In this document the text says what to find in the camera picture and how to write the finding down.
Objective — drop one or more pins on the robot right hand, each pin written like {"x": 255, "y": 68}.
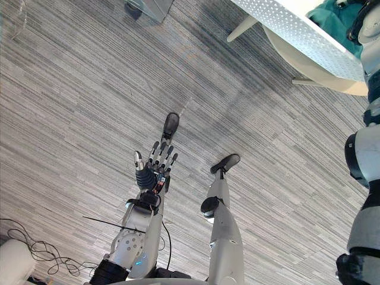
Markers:
{"x": 341, "y": 1}

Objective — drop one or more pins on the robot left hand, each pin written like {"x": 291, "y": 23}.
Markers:
{"x": 148, "y": 178}

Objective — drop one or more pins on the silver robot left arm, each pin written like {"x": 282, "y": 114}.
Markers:
{"x": 130, "y": 246}

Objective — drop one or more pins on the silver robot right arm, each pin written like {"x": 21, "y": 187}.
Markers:
{"x": 366, "y": 225}

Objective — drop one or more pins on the teal clothes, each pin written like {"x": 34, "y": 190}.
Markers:
{"x": 332, "y": 20}

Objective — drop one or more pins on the white perforated laundry basket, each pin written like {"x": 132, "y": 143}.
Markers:
{"x": 308, "y": 32}

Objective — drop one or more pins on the white stand with legs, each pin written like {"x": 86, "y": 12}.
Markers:
{"x": 297, "y": 59}

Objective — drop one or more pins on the silver robot right leg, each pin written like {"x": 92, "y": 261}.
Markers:
{"x": 224, "y": 234}

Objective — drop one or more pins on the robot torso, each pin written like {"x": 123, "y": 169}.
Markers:
{"x": 175, "y": 273}

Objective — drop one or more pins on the clear acrylic panel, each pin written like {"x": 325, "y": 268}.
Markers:
{"x": 13, "y": 17}

